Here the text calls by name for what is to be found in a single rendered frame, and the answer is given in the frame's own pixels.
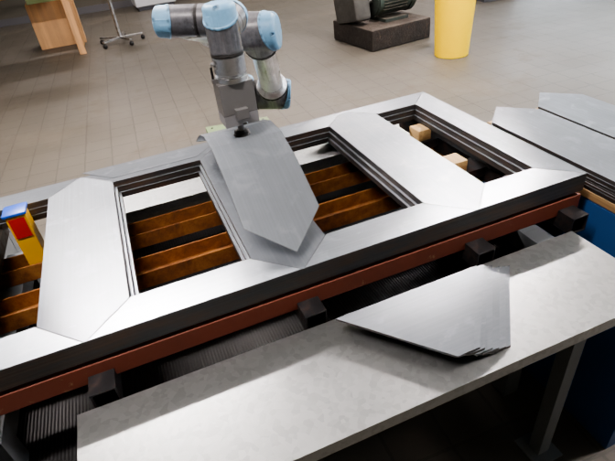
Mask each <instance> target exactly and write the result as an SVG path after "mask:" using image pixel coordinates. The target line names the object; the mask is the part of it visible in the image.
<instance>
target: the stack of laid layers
mask: <svg viewBox="0 0 615 461"><path fill-rule="evenodd" d="M378 115H379V116H381V117H383V118H384V119H385V120H386V121H388V122H389V123H391V124H393V125H395V124H399V123H404V122H408V121H412V120H415V121H417V122H419V123H421V124H422V125H424V126H425V127H427V128H428V129H430V130H432V131H433V132H435V133H437V134H439V135H441V136H443V137H444V138H446V139H448V140H449V141H450V142H452V143H453V144H455V145H457V146H459V147H461V148H463V149H464V150H466V151H468V152H469V153H471V154H473V155H474V156H476V157H477V158H479V159H481V160H482V161H484V162H486V163H488V164H489V165H491V166H493V167H495V168H497V169H498V170H500V171H502V172H503V173H504V174H506V175H507V176H509V175H512V174H515V173H518V172H521V171H524V170H527V169H530V168H531V167H530V166H528V165H526V164H524V163H522V162H521V161H519V160H517V159H515V158H513V157H511V156H510V155H507V154H505V153H504V152H502V151H501V150H499V149H497V148H495V147H493V146H491V145H489V144H487V143H485V142H483V141H481V140H480V139H479V138H477V137H475V136H473V135H471V134H469V133H467V132H465V131H463V130H461V129H460V128H458V127H457V126H455V125H453V124H451V123H449V122H447V121H445V120H443V119H441V118H439V117H438V116H436V115H434V114H433V113H430V112H429V111H427V110H425V109H423V108H421V107H419V106H418V105H416V104H414V105H410V106H407V107H404V108H400V109H396V110H392V111H389V112H385V113H379V114H378ZM286 140H287V142H288V143H289V145H290V147H291V148H292V150H293V152H295V151H298V150H302V149H306V148H309V147H312V146H316V145H322V144H325V143H330V144H331V145H332V146H333V147H334V148H335V149H337V150H338V151H339V152H340V153H341V154H342V155H343V156H345V157H346V158H347V159H348V160H349V161H350V162H351V163H353V164H354V165H355V166H356V167H357V168H358V169H359V170H361V172H362V173H363V174H364V175H365V176H367V177H368V178H369V179H370V180H371V181H372V182H373V183H375V184H376V185H377V186H378V187H379V188H380V189H381V190H383V191H384V192H385V193H386V194H387V195H388V196H389V197H391V198H392V199H393V200H394V201H395V202H396V203H397V204H399V205H400V206H401V207H402V208H403V209H406V208H410V207H413V206H415V205H418V204H421V203H423V202H422V201H421V200H419V199H418V198H417V197H415V196H414V195H413V194H412V193H410V192H409V191H408V190H407V189H406V188H404V187H403V186H402V185H400V184H399V183H398V182H397V181H396V180H394V179H393V178H392V177H390V176H389V175H388V174H387V173H385V172H384V171H383V170H382V169H381V168H379V167H378V166H377V165H376V164H374V162H373V161H372V160H370V159H369V158H368V157H367V156H365V155H364V154H363V153H362V152H360V151H359V150H358V149H357V148H355V147H354V146H353V145H351V144H350V143H349V142H348V141H347V140H345V139H344V138H343V137H342V136H340V135H339V134H338V133H337V132H335V131H334V130H333V129H332V128H330V127H325V128H321V129H318V130H315V131H311V132H307V133H303V134H297V135H293V136H289V137H287V138H286ZM586 176H587V174H584V175H581V176H578V177H573V178H571V179H569V180H566V181H563V182H560V183H557V184H554V185H552V186H549V187H546V188H541V189H538V190H536V191H533V192H530V193H527V194H524V195H521V196H519V197H516V198H511V199H508V200H505V201H503V202H500V203H497V204H494V205H491V206H489V207H486V208H483V209H478V210H475V211H472V212H471V213H468V214H465V215H462V216H459V217H456V218H454V219H451V220H446V221H443V222H440V223H438V224H435V225H432V226H429V227H426V228H423V229H421V230H416V231H413V232H410V233H407V234H405V235H402V236H399V237H396V238H393V239H391V240H388V241H383V242H380V243H377V244H374V245H372V246H370V247H367V248H364V249H361V250H358V251H356V252H351V253H348V254H345V255H342V256H340V257H337V258H334V259H331V260H328V261H325V262H323V263H318V264H315V265H312V266H309V267H307V268H305V267H306V265H307V264H308V262H309V260H310V258H311V257H312V255H313V254H314V252H315V250H316V249H317V247H318V246H319V245H320V243H321V241H322V240H323V238H324V237H325V234H324V233H323V231H322V230H321V229H320V228H319V226H318V225H317V224H316V222H315V221H314V220H312V222H311V224H310V226H309V228H308V230H307V233H306V236H305V238H304V240H303V241H302V243H301V245H300V247H299V249H298V251H297V252H295V251H292V250H290V249H288V248H286V247H284V246H282V245H280V244H277V243H275V242H273V241H269V240H268V239H265V238H263V237H261V236H258V235H256V234H254V233H251V232H249V231H248V230H244V229H243V225H242V224H241V221H240V219H239V216H238V214H237V211H236V208H235V207H234V204H233V202H232V198H231V195H230V192H229V190H228V188H227V186H226V183H225V181H224V178H223V176H222V173H221V171H220V168H219V166H218V164H217V161H216V159H215V157H214V155H213V153H212V151H211V149H210V147H208V148H207V149H206V150H205V151H203V152H202V153H201V154H200V155H198V156H196V157H193V158H190V159H186V160H182V161H178V162H175V163H171V164H167V165H163V166H157V167H153V168H150V169H147V170H143V171H139V172H135V173H132V174H128V175H124V176H120V177H114V178H111V177H99V176H93V175H90V176H87V177H86V178H92V179H99V180H104V181H111V182H113V191H114V197H115V204H116V210H117V217H118V223H119V230H120V235H121V242H122V248H123V255H124V267H125V273H126V280H127V286H128V293H129V297H130V296H133V295H138V294H140V292H139V287H138V282H137V276H136V270H135V261H134V256H133V250H132V245H131V240H130V234H129V230H128V224H127V218H126V213H125V208H124V197H127V196H131V195H134V194H137V193H141V192H145V191H148V190H151V189H155V188H161V187H164V186H168V185H171V184H175V183H178V182H182V181H185V180H189V179H192V178H196V177H200V179H201V181H202V183H203V185H204V187H205V188H206V190H207V192H208V194H209V196H210V199H211V201H212V204H213V206H214V208H215V209H216V211H217V213H218V215H219V217H220V219H221V222H222V224H223V226H224V228H225V230H226V231H227V233H228V236H229V238H230V240H231V242H232V245H233V247H234V249H235V250H236V252H237V254H238V256H239V258H240V260H241V261H244V260H247V259H254V260H259V261H264V262H269V263H277V264H282V265H286V266H291V267H296V268H300V269H301V270H298V271H295V272H292V273H288V274H285V275H282V276H279V277H276V278H274V279H271V280H269V281H266V282H263V283H260V284H256V285H253V286H250V287H247V288H244V289H242V290H239V291H236V292H233V293H230V294H227V295H223V296H220V297H217V298H214V299H211V300H209V301H206V302H203V303H200V304H197V305H194V306H190V307H187V308H184V309H181V310H178V311H176V312H173V313H171V314H168V315H165V316H161V317H158V318H155V319H152V320H149V321H146V322H144V323H141V324H138V325H135V326H132V327H128V328H125V329H122V330H119V331H116V332H113V333H111V334H108V335H105V336H102V337H99V338H95V339H92V340H89V341H86V342H83V343H80V344H78V345H75V346H72V347H70V348H65V349H63V350H60V351H57V352H54V353H51V354H48V355H46V356H43V357H40V358H37V359H32V360H30V361H27V362H24V363H21V364H18V365H15V366H13V367H10V368H7V369H4V370H0V391H5V390H8V389H11V388H14V387H16V386H18V385H21V384H24V383H27V382H30V381H34V380H37V379H40V378H42V377H45V376H48V375H50V374H53V373H56V372H59V371H62V370H65V369H68V368H71V367H74V366H77V365H80V364H82V363H85V362H87V361H90V360H93V359H98V358H100V357H103V356H106V355H108V354H111V353H114V352H116V351H119V350H122V349H125V348H130V347H132V346H134V345H137V344H140V343H143V342H146V341H148V340H151V339H153V338H158V337H161V336H164V335H166V334H169V333H172V332H174V331H177V330H180V329H182V328H185V327H190V326H193V325H196V324H198V323H200V322H203V321H206V320H209V319H212V318H214V317H217V316H221V315H224V314H227V313H230V312H232V311H235V310H238V309H241V308H243V307H246V306H250V305H253V304H256V303H259V302H262V301H264V300H266V299H269V298H272V297H275V296H278V295H282V294H285V293H287V292H290V291H293V290H296V289H298V288H301V287H304V286H307V285H309V284H313V283H316V282H319V281H322V280H325V279H328V278H330V277H332V276H335V275H338V274H341V273H346V272H348V271H351V270H353V269H356V268H359V267H362V266H364V265H367V264H370V263H375V262H377V261H380V260H382V259H385V258H388V257H391V256H394V255H396V254H398V253H401V252H406V251H409V250H412V249H414V248H417V247H420V246H422V245H425V244H428V243H430V242H433V241H438V240H441V239H443V238H446V237H448V236H451V235H454V234H457V233H460V232H463V231H466V230H469V229H472V228H475V227H478V226H480V225H483V224H486V223H488V222H491V221H494V220H498V219H501V218H504V217H507V216H510V215H512V214H514V213H517V212H520V211H523V210H526V209H530V208H532V207H535V206H538V205H541V204H544V203H546V202H549V201H552V200H555V199H557V198H562V197H564V196H567V195H570V194H573V193H576V192H578V191H580V190H583V187H584V184H585V180H586ZM48 203H49V199H45V200H41V201H38V202H34V203H30V204H27V209H28V211H29V213H30V215H31V216H32V218H33V220H34V221H35V220H41V219H45V218H46V217H47V213H48Z"/></svg>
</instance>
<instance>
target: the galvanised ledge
mask: <svg viewBox="0 0 615 461"><path fill-rule="evenodd" d="M294 154H295V156H296V158H297V161H298V163H299V164H300V166H301V168H302V170H303V171H307V170H310V169H313V168H317V167H320V166H325V165H329V164H333V163H336V162H339V161H342V160H346V159H347V158H346V157H345V156H343V155H342V154H341V153H340V152H339V151H338V150H337V149H335V148H334V147H333V146H332V145H331V144H330V143H325V144H322V145H316V146H312V147H309V148H306V149H302V150H298V151H295V152H294ZM209 197H210V196H209V194H208V192H207V190H206V188H205V187H204V185H203V183H202V181H201V179H200V177H196V178H192V179H189V180H185V181H182V182H178V183H175V184H171V185H168V186H164V187H161V188H155V189H151V190H148V191H145V192H141V193H137V194H134V195H131V196H127V197H124V208H125V213H126V218H127V220H133V219H136V218H140V217H143V216H146V215H150V214H153V213H157V212H159V211H163V210H166V209H173V208H175V207H179V206H182V205H186V204H189V203H192V202H196V201H199V200H203V199H205V198H209Z"/></svg>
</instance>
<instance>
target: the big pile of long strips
mask: <svg viewBox="0 0 615 461"><path fill-rule="evenodd" d="M491 125H492V126H494V127H496V128H498V129H500V130H502V131H504V132H505V133H507V134H510V135H512V136H514V137H516V138H518V139H520V140H522V141H524V142H526V143H527V144H529V145H532V146H534V147H536V148H538V149H540V150H542V151H544V152H546V153H548V154H549V155H552V156H554V157H556V158H558V159H560V160H562V161H564V162H566V163H568V164H570V165H571V166H574V167H576V168H578V169H580V170H582V171H584V172H586V173H587V176H586V180H585V184H584V188H585V189H587V190H589V191H591V192H593V193H595V194H596V195H598V196H600V197H602V198H604V199H606V200H608V201H609V202H611V203H613V204H615V105H613V104H610V103H607V102H603V101H600V100H597V99H595V98H592V97H589V96H587V95H584V94H572V93H551V92H540V93H539V103H538V109H528V108H511V107H496V110H495V114H494V116H493V119H492V123H491Z"/></svg>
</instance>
